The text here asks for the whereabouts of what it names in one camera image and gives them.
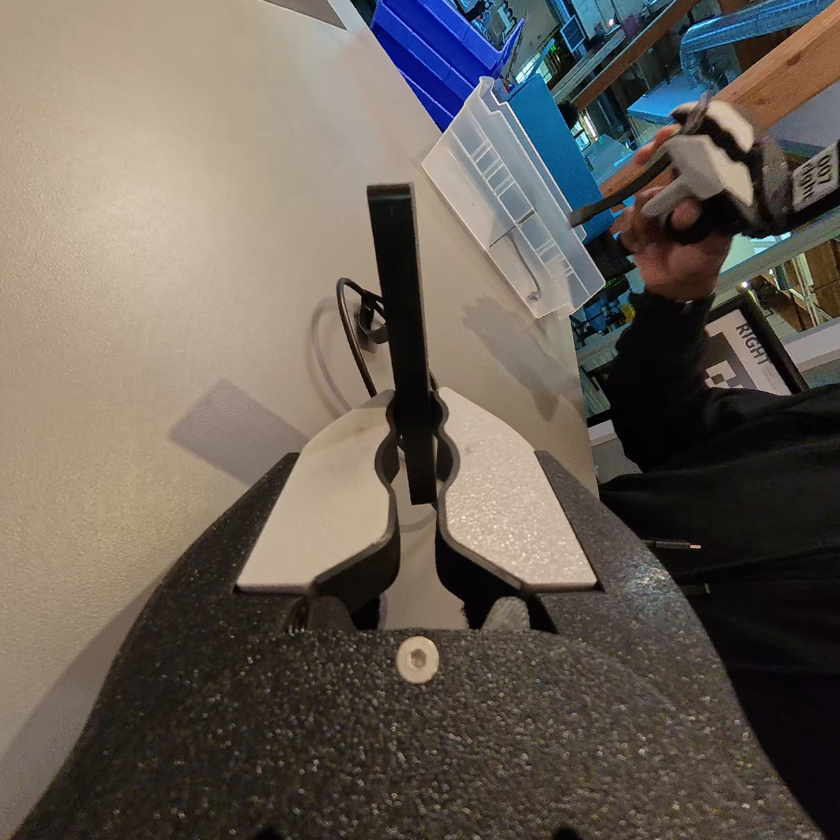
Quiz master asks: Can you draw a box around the wooden beam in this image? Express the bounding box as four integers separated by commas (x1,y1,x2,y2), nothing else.
598,10,840,198

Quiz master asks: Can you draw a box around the slim grey USB hub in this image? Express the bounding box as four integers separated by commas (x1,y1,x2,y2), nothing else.
336,182,439,506

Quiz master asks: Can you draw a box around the nested blue bin stack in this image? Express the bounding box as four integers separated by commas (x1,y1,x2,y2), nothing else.
371,0,526,132

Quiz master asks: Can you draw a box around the person's black torso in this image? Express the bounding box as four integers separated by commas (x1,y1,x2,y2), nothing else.
600,384,840,840

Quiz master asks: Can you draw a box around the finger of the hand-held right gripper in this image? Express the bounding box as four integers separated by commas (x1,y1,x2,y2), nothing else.
676,98,757,153
666,134,757,212

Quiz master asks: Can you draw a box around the silver air duct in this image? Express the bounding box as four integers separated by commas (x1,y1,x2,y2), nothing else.
679,0,834,73

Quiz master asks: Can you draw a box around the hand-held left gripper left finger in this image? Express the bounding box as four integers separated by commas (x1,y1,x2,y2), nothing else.
234,388,401,596

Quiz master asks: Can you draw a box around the grey desk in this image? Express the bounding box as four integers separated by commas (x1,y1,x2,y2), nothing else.
0,0,599,840

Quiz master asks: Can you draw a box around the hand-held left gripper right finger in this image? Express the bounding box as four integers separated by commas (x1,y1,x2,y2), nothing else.
433,386,599,595

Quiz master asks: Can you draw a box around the person's right hand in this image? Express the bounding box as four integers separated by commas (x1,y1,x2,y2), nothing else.
617,128,736,303

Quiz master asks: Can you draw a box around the clear plastic storage box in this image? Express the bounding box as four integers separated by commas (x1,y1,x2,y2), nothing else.
421,75,606,320

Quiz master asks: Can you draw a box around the framed black sign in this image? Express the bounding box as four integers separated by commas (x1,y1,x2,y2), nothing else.
702,295,809,396

